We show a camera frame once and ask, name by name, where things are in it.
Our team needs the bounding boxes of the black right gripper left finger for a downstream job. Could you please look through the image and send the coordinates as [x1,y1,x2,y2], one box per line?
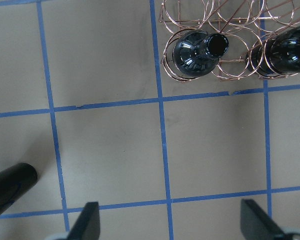
[66,201,101,240]

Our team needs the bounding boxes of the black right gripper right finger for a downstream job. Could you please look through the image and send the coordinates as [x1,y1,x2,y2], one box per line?
[240,199,290,240]

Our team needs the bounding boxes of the dark wine bottle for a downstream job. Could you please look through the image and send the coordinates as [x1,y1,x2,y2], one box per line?
[172,30,229,78]
[0,162,38,215]
[245,26,300,77]

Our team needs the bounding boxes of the copper wire bottle basket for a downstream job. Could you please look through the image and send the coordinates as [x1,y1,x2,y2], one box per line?
[160,0,300,82]

